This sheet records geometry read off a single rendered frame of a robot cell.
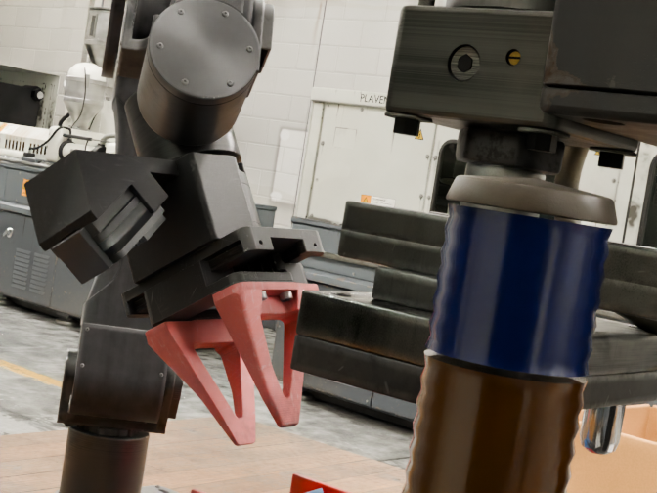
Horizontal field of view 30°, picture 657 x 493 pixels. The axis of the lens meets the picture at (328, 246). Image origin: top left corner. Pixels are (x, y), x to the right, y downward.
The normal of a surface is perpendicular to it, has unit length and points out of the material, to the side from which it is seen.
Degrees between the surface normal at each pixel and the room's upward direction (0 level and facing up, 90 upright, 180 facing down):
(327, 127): 90
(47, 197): 92
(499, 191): 72
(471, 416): 76
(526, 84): 90
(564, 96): 90
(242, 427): 59
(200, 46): 66
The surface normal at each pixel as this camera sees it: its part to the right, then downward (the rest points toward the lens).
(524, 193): -0.20, -0.30
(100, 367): 0.23, -0.15
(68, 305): -0.64, -0.06
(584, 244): 0.57, -0.11
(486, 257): -0.50, -0.28
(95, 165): 0.73, -0.38
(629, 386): 0.78, 0.15
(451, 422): -0.67, 0.18
